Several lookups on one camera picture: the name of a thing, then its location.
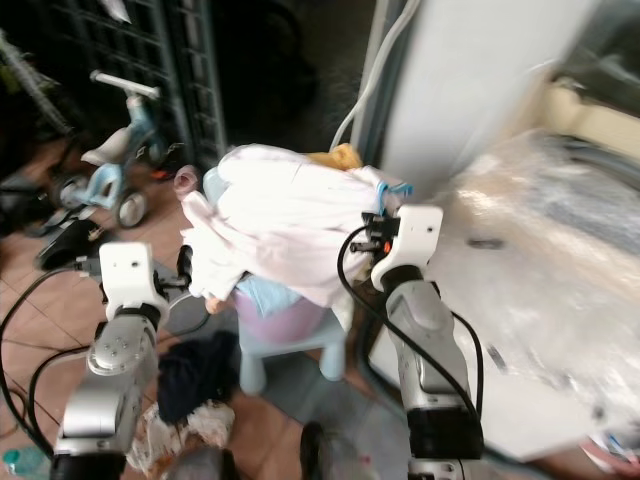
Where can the pale pink white garment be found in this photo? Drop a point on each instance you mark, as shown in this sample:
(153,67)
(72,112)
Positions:
(280,215)

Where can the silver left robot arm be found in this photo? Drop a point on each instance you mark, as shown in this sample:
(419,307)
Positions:
(105,385)

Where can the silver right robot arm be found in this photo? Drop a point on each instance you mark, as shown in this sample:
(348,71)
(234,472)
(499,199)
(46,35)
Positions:
(430,360)

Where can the blue clothes hanger hook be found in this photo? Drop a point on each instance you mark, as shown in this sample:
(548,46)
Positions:
(390,195)

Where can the white washing machine plastic-covered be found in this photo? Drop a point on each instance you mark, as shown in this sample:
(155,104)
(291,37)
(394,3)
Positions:
(540,290)

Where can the light blue cloth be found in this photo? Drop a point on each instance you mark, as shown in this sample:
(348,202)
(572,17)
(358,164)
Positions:
(268,297)

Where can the yellow cloth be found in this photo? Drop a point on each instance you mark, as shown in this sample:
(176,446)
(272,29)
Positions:
(338,156)

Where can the pink child shoe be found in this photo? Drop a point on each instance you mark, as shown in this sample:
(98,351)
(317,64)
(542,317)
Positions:
(186,180)

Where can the dark navy garment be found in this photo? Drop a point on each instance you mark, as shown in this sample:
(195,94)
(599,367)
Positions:
(195,375)

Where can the purple plastic basin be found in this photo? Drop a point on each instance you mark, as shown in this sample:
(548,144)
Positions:
(285,322)

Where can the light blue child tricycle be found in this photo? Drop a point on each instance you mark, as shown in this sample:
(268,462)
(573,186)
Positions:
(115,175)

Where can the black shoe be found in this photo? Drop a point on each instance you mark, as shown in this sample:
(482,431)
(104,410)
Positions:
(68,245)

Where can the light blue plastic stool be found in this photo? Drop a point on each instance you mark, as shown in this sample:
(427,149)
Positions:
(290,358)

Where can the white patterned cloth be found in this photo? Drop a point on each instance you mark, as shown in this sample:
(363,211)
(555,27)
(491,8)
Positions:
(190,430)

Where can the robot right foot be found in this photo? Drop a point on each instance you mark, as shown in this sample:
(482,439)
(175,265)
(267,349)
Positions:
(340,458)

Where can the dark metal grille gate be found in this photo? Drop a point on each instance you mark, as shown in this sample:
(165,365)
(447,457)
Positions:
(140,45)

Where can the bicycle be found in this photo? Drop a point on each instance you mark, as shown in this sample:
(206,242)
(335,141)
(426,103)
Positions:
(25,80)

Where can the clear plastic bottle green cap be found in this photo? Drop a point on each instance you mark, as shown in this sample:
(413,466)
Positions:
(25,464)

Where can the pink slipper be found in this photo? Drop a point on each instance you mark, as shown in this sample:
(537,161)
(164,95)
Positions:
(615,455)

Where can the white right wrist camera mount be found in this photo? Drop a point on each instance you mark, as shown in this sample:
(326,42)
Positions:
(415,240)

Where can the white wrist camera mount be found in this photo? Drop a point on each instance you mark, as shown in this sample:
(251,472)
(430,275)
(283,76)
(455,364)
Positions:
(415,240)
(132,275)

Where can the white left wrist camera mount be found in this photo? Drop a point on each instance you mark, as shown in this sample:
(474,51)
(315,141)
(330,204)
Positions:
(132,275)

